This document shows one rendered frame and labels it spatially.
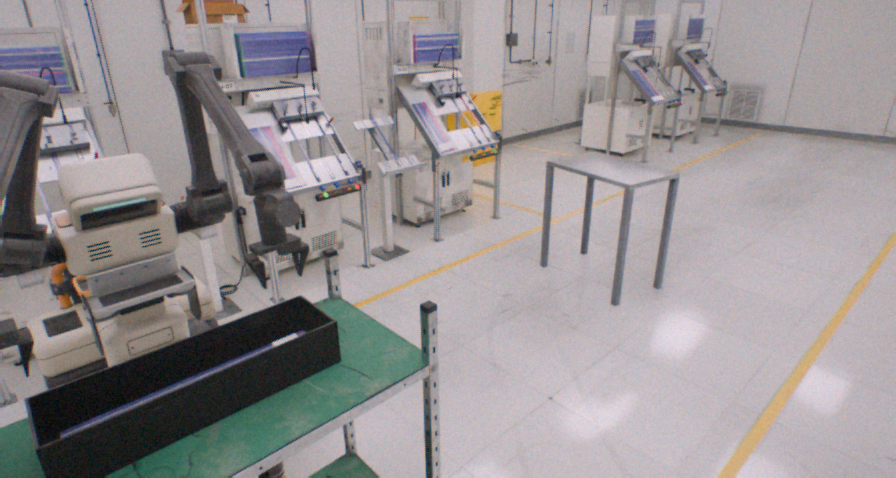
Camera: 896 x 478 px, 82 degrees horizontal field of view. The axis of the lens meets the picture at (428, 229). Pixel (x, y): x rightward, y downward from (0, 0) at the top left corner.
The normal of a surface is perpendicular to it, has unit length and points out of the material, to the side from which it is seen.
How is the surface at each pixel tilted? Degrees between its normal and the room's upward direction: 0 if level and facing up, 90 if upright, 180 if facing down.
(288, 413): 0
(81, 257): 98
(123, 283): 90
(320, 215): 90
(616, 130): 90
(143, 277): 90
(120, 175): 42
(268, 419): 0
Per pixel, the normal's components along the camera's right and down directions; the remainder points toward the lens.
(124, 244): 0.65, 0.40
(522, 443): -0.03, -0.93
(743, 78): -0.75, 0.26
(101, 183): 0.43, -0.51
